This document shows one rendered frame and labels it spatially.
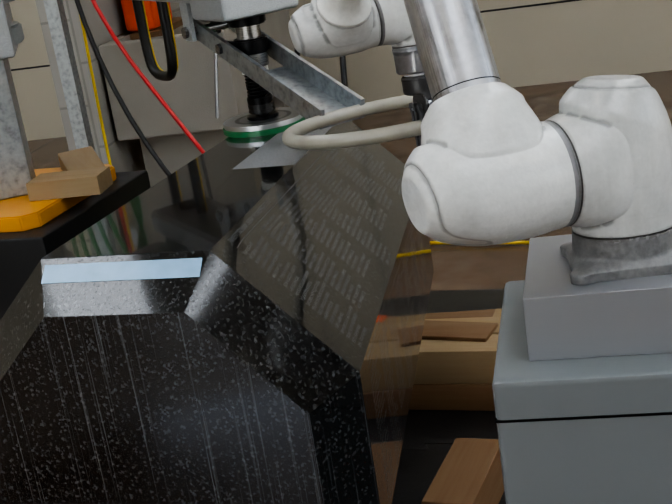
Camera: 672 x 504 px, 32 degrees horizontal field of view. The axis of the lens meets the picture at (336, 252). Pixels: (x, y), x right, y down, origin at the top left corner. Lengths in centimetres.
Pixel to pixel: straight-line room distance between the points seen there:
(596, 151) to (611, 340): 26
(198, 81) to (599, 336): 405
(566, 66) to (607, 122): 591
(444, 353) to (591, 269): 160
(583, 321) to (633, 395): 12
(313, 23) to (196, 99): 338
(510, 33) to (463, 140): 595
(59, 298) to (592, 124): 109
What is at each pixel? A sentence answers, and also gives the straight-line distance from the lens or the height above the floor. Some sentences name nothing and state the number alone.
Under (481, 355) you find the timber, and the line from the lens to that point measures 325.
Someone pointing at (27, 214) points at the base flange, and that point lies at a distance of 309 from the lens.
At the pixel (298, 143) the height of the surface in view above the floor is 97.
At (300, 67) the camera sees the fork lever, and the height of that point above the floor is 103.
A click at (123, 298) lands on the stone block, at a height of 81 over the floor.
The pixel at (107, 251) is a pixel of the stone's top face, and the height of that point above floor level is 87.
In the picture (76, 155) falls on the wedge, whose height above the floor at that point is 82.
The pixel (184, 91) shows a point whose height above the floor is 60.
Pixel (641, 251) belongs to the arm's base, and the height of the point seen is 93.
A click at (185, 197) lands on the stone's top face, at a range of 258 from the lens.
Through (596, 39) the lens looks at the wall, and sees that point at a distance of 754.
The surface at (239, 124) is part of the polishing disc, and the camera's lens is 311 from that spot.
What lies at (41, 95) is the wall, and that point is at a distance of 834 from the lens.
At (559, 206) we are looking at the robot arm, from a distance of 163.
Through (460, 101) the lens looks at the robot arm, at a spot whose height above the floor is 118.
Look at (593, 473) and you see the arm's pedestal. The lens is 171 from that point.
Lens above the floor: 151
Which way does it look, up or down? 18 degrees down
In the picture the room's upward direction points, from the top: 9 degrees counter-clockwise
